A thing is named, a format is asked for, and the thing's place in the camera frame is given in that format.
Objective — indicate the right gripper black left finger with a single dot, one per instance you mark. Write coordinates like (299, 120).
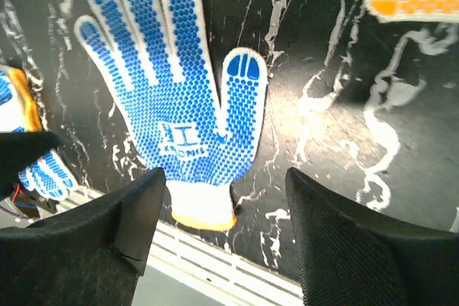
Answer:
(92, 254)

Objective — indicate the blue dotted glove front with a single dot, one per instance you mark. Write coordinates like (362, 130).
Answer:
(48, 175)

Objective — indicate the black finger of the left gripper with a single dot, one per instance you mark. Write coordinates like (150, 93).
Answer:
(19, 150)

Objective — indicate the blue dotted glove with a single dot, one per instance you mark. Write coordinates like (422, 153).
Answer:
(48, 175)
(154, 58)

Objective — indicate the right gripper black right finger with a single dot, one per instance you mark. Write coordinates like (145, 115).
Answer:
(351, 255)

